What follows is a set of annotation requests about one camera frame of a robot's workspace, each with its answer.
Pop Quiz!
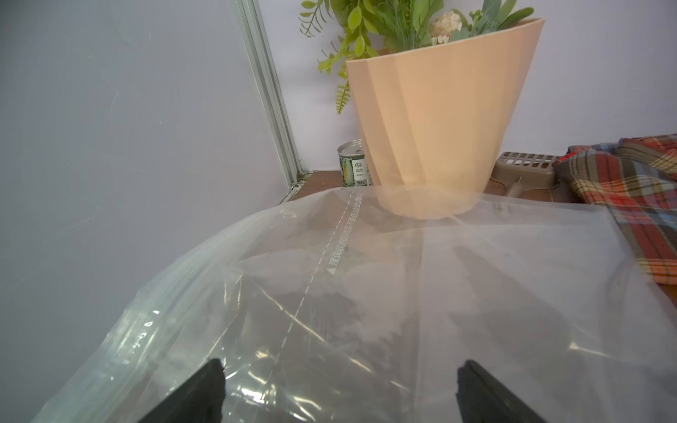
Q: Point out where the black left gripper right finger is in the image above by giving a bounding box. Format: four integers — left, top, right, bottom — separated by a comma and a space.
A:
457, 361, 546, 423

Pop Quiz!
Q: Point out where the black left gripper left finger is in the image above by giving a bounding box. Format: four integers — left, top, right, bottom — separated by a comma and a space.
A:
139, 359, 227, 423

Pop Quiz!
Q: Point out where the clear plastic vacuum bag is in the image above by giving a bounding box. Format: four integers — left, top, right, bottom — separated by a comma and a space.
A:
37, 187, 676, 422

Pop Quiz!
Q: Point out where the multicolour tartan shirt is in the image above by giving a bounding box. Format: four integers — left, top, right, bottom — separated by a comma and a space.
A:
555, 134, 676, 286

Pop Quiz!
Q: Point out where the small brown slotted scoop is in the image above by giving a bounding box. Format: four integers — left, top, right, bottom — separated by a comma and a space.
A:
490, 152, 559, 198

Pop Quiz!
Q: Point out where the small metal tin can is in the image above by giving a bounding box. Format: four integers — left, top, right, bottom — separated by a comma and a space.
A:
337, 139, 371, 187

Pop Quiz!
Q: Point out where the terracotta flower pot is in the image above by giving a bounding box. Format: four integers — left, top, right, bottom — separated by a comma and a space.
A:
347, 19, 546, 193

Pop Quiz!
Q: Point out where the artificial green white plant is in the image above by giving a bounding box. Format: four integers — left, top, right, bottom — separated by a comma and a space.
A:
299, 0, 534, 116

